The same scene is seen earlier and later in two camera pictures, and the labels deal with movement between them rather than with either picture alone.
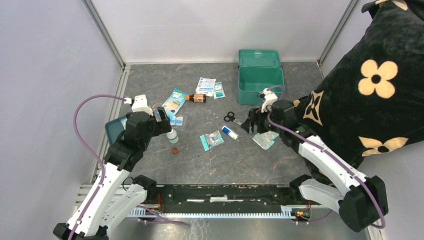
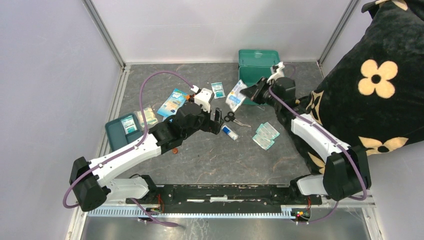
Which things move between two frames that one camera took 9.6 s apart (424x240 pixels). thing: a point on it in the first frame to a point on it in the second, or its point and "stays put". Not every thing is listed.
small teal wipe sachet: (219, 92) stays put
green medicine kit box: (258, 69) stays put
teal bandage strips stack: (265, 139) stays put
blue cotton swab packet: (173, 104) stays put
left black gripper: (162, 126) to (210, 125)
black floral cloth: (371, 98) stays put
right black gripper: (255, 117) to (254, 92)
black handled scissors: (230, 117) stays put
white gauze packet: (205, 86) to (235, 98)
